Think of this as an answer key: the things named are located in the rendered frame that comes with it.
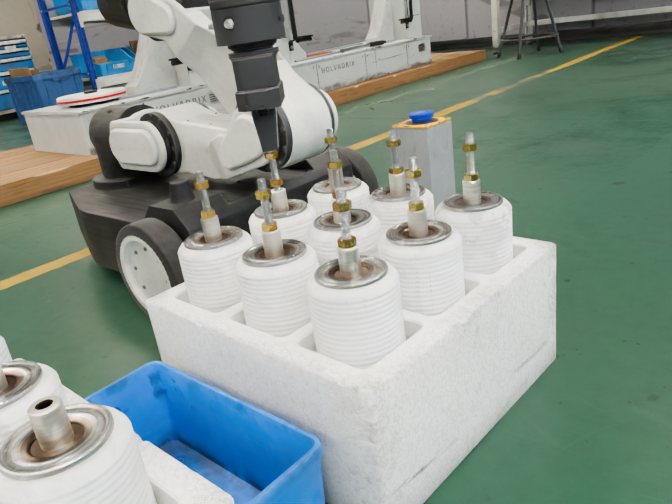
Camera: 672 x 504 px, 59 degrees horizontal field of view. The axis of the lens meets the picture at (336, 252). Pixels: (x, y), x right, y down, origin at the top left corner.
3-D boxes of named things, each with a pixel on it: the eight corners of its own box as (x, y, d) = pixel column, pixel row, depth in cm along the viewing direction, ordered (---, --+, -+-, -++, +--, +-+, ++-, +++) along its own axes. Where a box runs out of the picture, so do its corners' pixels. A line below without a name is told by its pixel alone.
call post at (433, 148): (408, 296, 110) (391, 127, 98) (429, 281, 114) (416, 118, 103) (440, 305, 105) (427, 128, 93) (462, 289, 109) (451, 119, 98)
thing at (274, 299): (246, 401, 74) (216, 268, 67) (286, 360, 81) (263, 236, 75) (313, 416, 69) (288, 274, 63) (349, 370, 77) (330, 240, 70)
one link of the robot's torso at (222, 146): (117, 118, 132) (255, 93, 100) (190, 101, 146) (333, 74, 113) (138, 186, 137) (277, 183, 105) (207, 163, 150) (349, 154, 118)
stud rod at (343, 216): (346, 263, 60) (336, 190, 57) (343, 259, 61) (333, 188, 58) (355, 260, 60) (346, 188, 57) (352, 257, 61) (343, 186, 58)
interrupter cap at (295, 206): (315, 202, 86) (314, 198, 86) (296, 220, 80) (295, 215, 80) (267, 204, 89) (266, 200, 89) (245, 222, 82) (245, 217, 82)
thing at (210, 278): (279, 369, 80) (254, 243, 73) (206, 386, 78) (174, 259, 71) (270, 335, 88) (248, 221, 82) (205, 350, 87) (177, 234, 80)
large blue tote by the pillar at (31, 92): (16, 125, 485) (0, 78, 471) (62, 114, 515) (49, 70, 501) (48, 125, 456) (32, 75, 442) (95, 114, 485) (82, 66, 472)
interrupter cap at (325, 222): (384, 217, 76) (384, 212, 76) (344, 237, 72) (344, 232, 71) (341, 210, 81) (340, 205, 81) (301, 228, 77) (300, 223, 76)
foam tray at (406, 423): (175, 411, 86) (143, 300, 79) (352, 300, 111) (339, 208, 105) (389, 542, 60) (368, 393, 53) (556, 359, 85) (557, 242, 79)
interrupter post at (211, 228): (224, 242, 76) (218, 217, 75) (205, 246, 75) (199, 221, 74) (223, 236, 78) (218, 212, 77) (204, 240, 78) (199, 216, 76)
